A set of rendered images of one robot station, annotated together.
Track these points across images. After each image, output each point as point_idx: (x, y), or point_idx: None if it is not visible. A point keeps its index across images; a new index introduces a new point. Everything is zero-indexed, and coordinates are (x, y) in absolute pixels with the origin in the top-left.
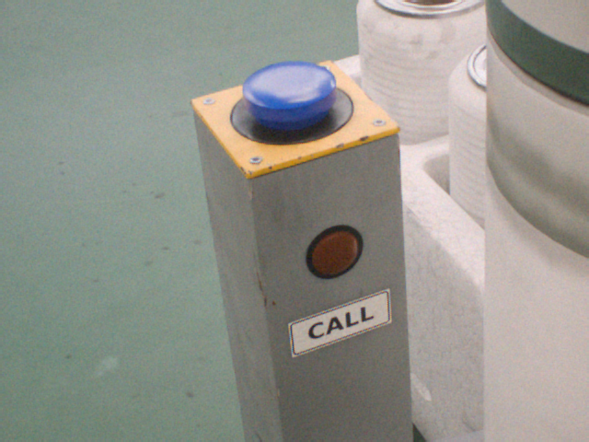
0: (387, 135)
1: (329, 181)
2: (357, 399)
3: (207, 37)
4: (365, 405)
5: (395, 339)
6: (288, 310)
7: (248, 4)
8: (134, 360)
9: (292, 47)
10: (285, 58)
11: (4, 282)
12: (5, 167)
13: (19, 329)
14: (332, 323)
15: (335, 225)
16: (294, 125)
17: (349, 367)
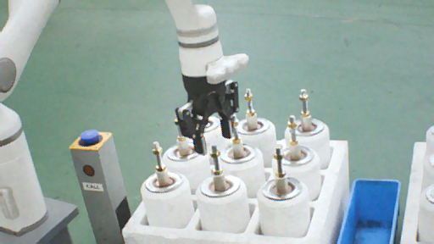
0: (95, 150)
1: (85, 155)
2: (100, 206)
3: (268, 118)
4: (102, 208)
5: (106, 196)
6: (81, 179)
7: (293, 110)
8: (141, 198)
9: (285, 130)
10: (278, 133)
11: (140, 169)
12: (175, 138)
13: (130, 180)
14: (91, 185)
15: (87, 164)
16: (85, 142)
17: (97, 197)
